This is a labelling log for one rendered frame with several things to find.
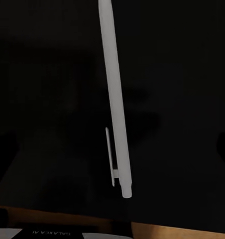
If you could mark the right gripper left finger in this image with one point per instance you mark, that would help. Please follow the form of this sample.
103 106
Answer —
8 150

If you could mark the pen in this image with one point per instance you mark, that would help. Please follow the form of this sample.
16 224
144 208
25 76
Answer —
123 172

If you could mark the desk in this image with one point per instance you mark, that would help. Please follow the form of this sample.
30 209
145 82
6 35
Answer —
54 96

